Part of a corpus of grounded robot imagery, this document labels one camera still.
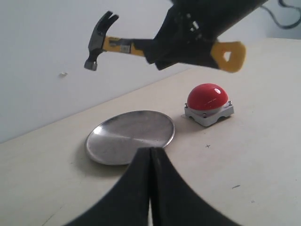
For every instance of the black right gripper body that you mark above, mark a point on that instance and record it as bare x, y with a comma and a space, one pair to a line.
187, 35

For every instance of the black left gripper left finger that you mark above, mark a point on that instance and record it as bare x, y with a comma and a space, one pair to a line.
127, 203

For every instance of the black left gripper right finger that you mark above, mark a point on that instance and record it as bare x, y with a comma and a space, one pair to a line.
173, 201

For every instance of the yellow black claw hammer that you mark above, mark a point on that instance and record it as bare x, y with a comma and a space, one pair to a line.
230, 56

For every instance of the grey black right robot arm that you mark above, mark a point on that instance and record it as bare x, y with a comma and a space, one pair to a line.
232, 11

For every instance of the red dome push button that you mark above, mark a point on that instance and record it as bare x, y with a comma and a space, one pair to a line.
207, 103

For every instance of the round steel plate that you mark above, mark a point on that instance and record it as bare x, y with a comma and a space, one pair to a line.
116, 140

